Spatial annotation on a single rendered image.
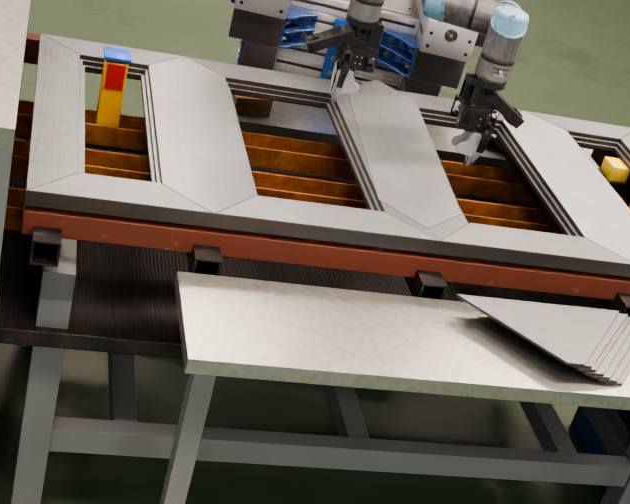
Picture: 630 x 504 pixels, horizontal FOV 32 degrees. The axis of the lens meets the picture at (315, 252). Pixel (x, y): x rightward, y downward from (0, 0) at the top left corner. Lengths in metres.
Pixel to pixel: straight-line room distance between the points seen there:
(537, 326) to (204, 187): 0.68
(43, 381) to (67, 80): 0.65
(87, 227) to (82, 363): 1.00
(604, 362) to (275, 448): 0.74
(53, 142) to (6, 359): 0.94
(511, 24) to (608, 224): 0.48
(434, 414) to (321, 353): 1.28
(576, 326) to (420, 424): 1.02
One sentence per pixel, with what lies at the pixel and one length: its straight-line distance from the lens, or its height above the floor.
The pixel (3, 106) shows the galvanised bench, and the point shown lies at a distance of 1.84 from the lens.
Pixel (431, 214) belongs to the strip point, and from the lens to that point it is 2.27.
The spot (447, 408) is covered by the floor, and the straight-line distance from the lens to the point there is 3.21.
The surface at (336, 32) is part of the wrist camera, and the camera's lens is 2.61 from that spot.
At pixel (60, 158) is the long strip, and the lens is 2.14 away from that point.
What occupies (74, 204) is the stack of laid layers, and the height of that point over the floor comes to 0.83.
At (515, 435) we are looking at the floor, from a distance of 3.22.
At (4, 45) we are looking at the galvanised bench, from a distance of 2.06.
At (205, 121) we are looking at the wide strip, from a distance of 2.40.
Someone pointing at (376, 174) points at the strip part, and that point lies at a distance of 2.36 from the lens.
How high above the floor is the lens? 1.84
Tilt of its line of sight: 29 degrees down
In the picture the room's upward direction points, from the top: 16 degrees clockwise
